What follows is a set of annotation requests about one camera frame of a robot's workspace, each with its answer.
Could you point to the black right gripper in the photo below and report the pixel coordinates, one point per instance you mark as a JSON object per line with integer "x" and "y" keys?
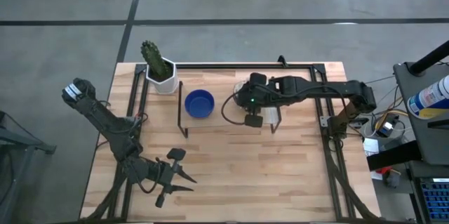
{"x": 256, "y": 94}

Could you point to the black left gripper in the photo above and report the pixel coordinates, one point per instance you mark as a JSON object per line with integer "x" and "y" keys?
{"x": 165, "y": 176}

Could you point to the large blue bowl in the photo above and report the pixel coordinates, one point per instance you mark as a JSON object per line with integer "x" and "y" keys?
{"x": 199, "y": 104}

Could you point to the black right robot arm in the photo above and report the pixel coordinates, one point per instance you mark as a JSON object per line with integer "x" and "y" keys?
{"x": 315, "y": 88}

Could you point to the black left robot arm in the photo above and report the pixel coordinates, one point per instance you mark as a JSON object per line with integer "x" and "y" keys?
{"x": 105, "y": 122}

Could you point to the clear plastic strip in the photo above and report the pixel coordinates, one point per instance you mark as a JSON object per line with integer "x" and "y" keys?
{"x": 270, "y": 115}

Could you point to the small black clip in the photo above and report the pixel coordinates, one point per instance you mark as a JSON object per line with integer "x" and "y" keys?
{"x": 281, "y": 60}

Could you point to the wooden shelf with black legs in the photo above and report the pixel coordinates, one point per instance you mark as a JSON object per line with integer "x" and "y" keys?
{"x": 210, "y": 122}

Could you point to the white hexagonal plant pot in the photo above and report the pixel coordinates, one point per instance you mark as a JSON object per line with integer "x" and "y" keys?
{"x": 168, "y": 85}

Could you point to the green cactus plant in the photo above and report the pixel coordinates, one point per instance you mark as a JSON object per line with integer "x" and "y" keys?
{"x": 154, "y": 59}

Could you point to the white paper sheet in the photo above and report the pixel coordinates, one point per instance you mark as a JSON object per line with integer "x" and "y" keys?
{"x": 371, "y": 146}

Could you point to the small blue white box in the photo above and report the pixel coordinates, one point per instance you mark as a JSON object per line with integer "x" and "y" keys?
{"x": 386, "y": 128}

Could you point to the black flat beam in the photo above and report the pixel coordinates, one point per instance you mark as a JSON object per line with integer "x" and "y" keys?
{"x": 393, "y": 155}

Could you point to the grey mesh stand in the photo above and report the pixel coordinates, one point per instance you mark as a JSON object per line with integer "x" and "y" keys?
{"x": 14, "y": 139}

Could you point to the white blue spray can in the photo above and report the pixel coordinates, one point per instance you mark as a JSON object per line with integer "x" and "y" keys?
{"x": 429, "y": 99}

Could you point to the black round pole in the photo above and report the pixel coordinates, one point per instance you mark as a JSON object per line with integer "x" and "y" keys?
{"x": 431, "y": 59}

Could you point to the grey equipment cart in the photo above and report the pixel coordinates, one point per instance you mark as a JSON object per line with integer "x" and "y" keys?
{"x": 435, "y": 139}

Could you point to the backlit computer keyboard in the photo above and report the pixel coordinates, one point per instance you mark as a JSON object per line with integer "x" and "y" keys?
{"x": 436, "y": 201}

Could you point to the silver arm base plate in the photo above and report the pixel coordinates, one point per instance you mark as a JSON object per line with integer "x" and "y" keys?
{"x": 324, "y": 121}

